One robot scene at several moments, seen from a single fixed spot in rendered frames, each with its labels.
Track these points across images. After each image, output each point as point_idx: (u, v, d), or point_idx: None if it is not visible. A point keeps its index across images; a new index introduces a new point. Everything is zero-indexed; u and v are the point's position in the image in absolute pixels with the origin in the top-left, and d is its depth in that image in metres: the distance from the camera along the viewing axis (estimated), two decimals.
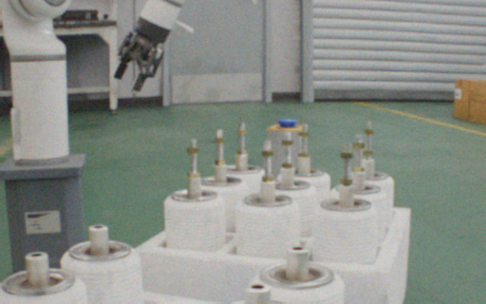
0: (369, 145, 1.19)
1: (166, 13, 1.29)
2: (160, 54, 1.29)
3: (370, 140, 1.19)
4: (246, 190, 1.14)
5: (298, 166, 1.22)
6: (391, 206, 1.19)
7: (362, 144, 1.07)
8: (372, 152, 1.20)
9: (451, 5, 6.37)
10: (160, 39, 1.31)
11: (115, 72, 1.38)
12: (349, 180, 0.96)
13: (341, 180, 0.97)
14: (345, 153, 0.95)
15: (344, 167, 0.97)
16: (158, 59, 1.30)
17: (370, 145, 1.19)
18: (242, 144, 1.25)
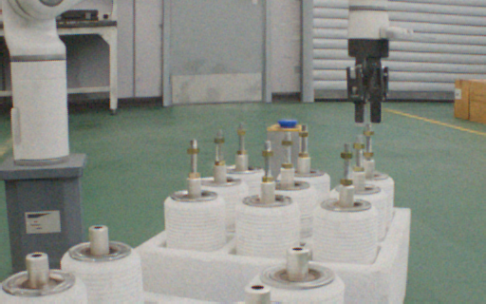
0: (368, 147, 1.19)
1: (355, 22, 1.12)
2: (354, 72, 1.11)
3: (366, 142, 1.19)
4: (246, 190, 1.14)
5: (298, 166, 1.22)
6: (391, 206, 1.19)
7: (362, 144, 1.07)
8: (367, 155, 1.19)
9: (451, 5, 6.37)
10: (364, 52, 1.12)
11: (372, 116, 1.22)
12: (349, 180, 0.96)
13: (341, 180, 0.97)
14: (345, 153, 0.95)
15: (344, 168, 0.97)
16: (355, 78, 1.11)
17: (367, 146, 1.19)
18: (242, 144, 1.25)
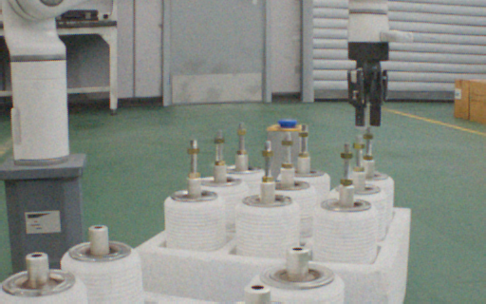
0: (366, 151, 1.19)
1: (356, 26, 1.12)
2: (355, 76, 1.11)
3: (365, 144, 1.19)
4: (246, 190, 1.14)
5: (298, 166, 1.22)
6: (391, 206, 1.19)
7: (362, 144, 1.07)
8: (364, 158, 1.19)
9: (451, 5, 6.37)
10: (364, 56, 1.13)
11: (371, 119, 1.22)
12: (349, 180, 0.96)
13: (341, 180, 0.97)
14: (345, 153, 0.95)
15: (344, 168, 0.97)
16: (356, 82, 1.11)
17: (366, 150, 1.19)
18: (242, 144, 1.25)
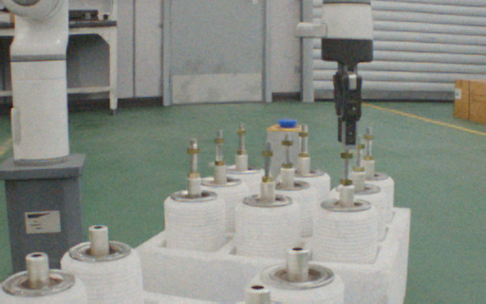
0: (370, 151, 1.19)
1: None
2: None
3: (368, 145, 1.19)
4: (246, 190, 1.14)
5: (298, 166, 1.22)
6: (391, 206, 1.19)
7: (362, 144, 1.07)
8: (371, 159, 1.19)
9: (451, 5, 6.37)
10: None
11: (356, 141, 0.92)
12: (349, 180, 0.96)
13: (341, 180, 0.97)
14: (345, 153, 0.95)
15: (344, 168, 0.97)
16: None
17: (369, 151, 1.19)
18: (242, 144, 1.25)
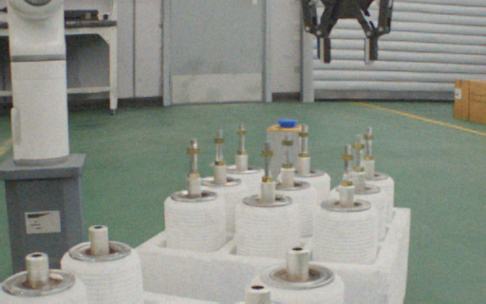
0: (370, 151, 1.19)
1: None
2: (391, 0, 0.89)
3: (368, 145, 1.19)
4: (246, 190, 1.14)
5: (298, 166, 1.22)
6: (391, 206, 1.19)
7: (362, 144, 1.07)
8: (371, 159, 1.19)
9: (451, 5, 6.37)
10: None
11: (321, 55, 0.95)
12: (347, 180, 0.98)
13: (352, 181, 0.97)
14: (352, 153, 0.97)
15: (348, 170, 0.97)
16: (389, 7, 0.90)
17: (369, 151, 1.19)
18: (242, 144, 1.25)
